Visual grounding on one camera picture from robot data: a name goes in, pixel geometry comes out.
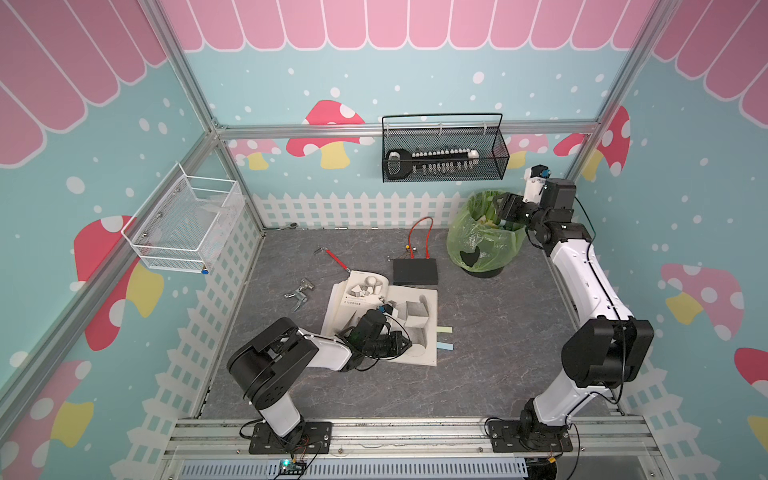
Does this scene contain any sketch drawing book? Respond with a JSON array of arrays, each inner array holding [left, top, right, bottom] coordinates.
[[321, 270, 438, 367]]

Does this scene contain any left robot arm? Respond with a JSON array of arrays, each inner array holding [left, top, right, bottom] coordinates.
[[227, 306, 413, 444]]

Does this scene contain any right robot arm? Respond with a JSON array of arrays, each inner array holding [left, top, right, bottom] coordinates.
[[494, 177, 654, 437]]

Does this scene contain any green bagged trash bin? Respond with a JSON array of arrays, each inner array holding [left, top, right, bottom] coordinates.
[[447, 190, 526, 278]]

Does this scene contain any black flat box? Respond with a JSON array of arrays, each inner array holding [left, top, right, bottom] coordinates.
[[392, 259, 439, 286]]

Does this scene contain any small metal clamp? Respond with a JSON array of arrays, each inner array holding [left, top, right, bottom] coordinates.
[[283, 278, 315, 312]]

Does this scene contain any green circuit board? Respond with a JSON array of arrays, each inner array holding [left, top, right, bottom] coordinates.
[[278, 459, 309, 477]]

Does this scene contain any black socket bit holder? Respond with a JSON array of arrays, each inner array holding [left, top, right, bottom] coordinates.
[[383, 148, 480, 181]]

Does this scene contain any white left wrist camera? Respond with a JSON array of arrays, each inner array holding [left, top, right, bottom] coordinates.
[[379, 303, 397, 317]]

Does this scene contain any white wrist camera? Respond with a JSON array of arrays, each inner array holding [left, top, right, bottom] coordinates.
[[523, 164, 551, 204], [379, 303, 397, 317]]

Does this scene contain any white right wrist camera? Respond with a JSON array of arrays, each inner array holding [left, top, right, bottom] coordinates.
[[523, 164, 551, 204]]

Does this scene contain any red cable loop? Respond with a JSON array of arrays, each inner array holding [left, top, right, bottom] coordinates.
[[407, 215, 435, 260]]

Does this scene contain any red handled tool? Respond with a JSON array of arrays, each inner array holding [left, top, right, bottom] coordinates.
[[314, 247, 351, 273]]

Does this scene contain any black wire wall basket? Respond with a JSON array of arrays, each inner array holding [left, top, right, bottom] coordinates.
[[381, 113, 510, 183]]

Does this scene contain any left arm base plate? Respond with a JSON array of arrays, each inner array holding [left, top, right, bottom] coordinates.
[[248, 421, 334, 455]]

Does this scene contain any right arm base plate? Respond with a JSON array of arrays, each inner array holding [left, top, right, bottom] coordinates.
[[484, 417, 573, 456]]

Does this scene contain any white wire wall basket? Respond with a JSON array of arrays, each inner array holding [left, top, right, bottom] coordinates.
[[121, 164, 245, 275]]

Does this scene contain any grey slotted cable duct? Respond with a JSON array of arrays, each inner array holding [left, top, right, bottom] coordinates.
[[178, 457, 529, 479]]

